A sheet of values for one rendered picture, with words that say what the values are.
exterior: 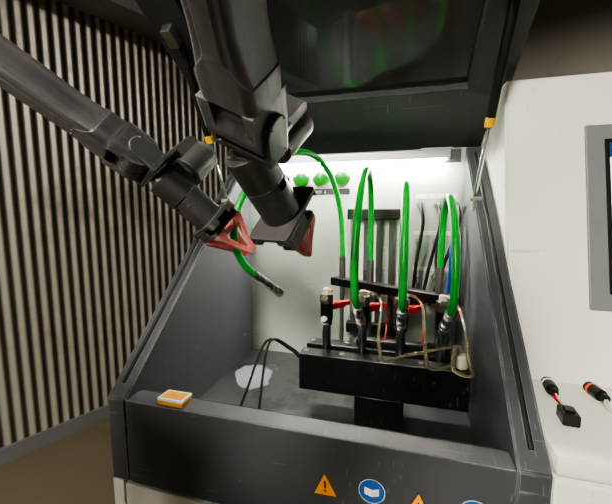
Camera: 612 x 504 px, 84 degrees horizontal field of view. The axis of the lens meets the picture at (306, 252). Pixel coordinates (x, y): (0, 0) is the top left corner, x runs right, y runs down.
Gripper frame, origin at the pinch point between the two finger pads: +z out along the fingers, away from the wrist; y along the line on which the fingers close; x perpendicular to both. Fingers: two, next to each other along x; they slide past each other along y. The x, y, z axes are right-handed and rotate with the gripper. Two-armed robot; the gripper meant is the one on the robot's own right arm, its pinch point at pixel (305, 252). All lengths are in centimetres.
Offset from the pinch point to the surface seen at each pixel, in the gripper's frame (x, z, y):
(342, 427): -7.3, 18.2, -19.8
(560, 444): -35.1, 21.5, -12.2
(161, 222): 179, 75, 69
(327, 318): 5.6, 25.0, 0.6
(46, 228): 186, 30, 23
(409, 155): -3, 20, 49
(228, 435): 9.4, 14.8, -27.4
